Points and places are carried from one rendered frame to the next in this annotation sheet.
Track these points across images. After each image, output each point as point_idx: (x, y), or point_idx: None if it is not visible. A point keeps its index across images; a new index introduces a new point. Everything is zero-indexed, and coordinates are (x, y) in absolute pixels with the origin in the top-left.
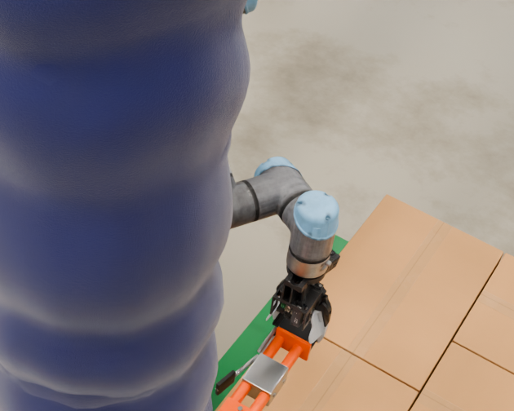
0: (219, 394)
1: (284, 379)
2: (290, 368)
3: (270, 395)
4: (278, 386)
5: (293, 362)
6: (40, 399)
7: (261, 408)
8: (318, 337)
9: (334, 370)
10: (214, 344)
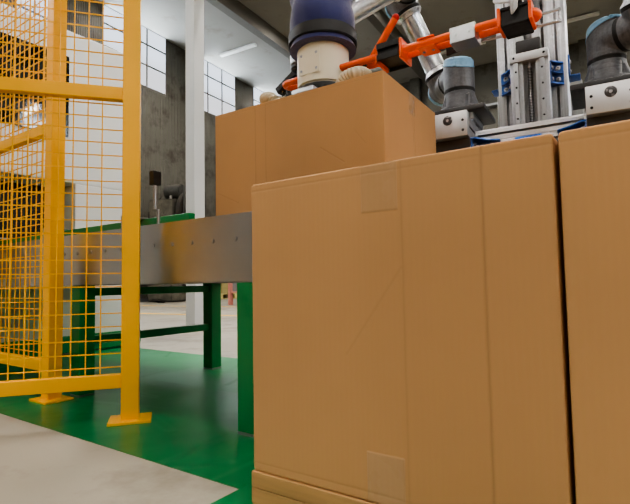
0: (446, 54)
1: (468, 28)
2: (477, 24)
3: (449, 29)
4: (460, 29)
5: (483, 22)
6: None
7: (439, 35)
8: (503, 1)
9: None
10: None
